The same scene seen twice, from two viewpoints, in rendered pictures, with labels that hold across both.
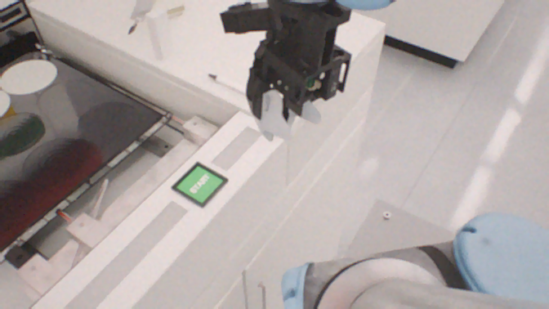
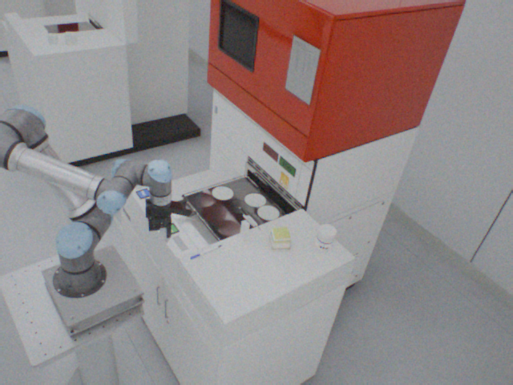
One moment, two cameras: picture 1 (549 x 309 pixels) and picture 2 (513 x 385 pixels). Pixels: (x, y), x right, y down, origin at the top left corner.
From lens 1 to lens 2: 170 cm
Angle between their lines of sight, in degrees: 71
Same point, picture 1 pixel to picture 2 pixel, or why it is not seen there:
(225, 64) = (226, 253)
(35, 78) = (265, 214)
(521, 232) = (79, 238)
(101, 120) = (231, 226)
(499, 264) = (77, 228)
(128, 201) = (190, 228)
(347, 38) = (220, 301)
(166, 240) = not seen: hidden behind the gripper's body
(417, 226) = (123, 297)
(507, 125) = not seen: outside the picture
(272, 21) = not seen: hidden behind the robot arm
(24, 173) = (215, 206)
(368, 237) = (131, 280)
